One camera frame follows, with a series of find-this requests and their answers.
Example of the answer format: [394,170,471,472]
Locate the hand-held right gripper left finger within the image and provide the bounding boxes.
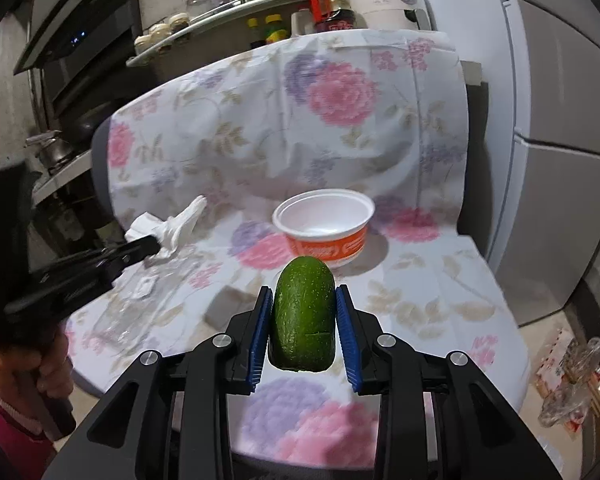
[42,285,275,480]

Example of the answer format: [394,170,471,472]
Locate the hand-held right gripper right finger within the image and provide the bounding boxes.
[335,284,563,480]

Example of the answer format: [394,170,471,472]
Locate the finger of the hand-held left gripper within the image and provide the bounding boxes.
[94,235,162,283]

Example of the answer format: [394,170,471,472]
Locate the green cucumber chunk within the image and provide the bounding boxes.
[268,256,337,374]

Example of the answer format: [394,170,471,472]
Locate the white tissue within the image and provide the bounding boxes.
[124,196,209,262]

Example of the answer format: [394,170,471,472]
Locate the white and orange noodle bowl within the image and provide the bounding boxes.
[272,188,376,270]

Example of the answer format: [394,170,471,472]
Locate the person's left forearm pink sleeve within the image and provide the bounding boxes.
[0,360,57,480]

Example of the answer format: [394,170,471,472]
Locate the person's left hand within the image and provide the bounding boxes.
[0,329,74,413]

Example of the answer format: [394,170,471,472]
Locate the grey sponge pad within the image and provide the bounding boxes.
[204,285,261,331]

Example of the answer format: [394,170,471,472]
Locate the clear plastic bag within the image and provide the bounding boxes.
[89,255,223,358]

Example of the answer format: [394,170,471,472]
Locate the metal kettle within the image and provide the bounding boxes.
[26,130,77,173]

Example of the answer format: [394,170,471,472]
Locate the black wok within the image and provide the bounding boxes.
[60,109,108,142]

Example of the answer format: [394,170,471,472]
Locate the red and white packaging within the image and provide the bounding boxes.
[529,327,581,413]

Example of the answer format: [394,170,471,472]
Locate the black range hood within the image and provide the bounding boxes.
[12,0,142,128]

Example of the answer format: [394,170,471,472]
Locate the crumpled clear plastic bags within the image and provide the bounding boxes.
[537,331,600,430]

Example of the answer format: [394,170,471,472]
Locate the curved metal shelf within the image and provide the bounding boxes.
[125,0,331,68]

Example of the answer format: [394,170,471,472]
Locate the glass jar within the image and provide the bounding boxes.
[185,0,214,20]

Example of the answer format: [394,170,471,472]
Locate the white plastic container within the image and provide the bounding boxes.
[290,8,314,37]

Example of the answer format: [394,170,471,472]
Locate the grey refrigerator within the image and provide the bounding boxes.
[484,0,600,330]

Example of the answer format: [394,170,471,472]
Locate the dark sauce bottle red label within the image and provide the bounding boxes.
[309,0,357,35]

